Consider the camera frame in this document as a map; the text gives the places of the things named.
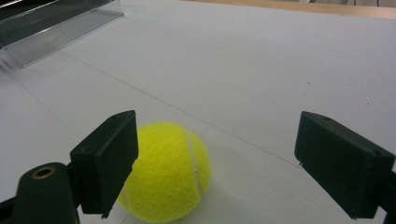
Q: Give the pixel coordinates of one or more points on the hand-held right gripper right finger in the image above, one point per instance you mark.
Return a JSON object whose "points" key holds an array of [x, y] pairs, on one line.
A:
{"points": [[339, 161]]}

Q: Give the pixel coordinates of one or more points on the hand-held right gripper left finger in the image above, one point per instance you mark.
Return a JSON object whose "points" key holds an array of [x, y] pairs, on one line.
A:
{"points": [[102, 161]]}

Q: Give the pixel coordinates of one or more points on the yellow tennis ball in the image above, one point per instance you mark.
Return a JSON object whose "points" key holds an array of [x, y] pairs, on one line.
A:
{"points": [[165, 174]]}

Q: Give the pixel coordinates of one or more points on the clear acrylic box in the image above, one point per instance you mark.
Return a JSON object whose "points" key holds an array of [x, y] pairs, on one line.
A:
{"points": [[46, 31]]}

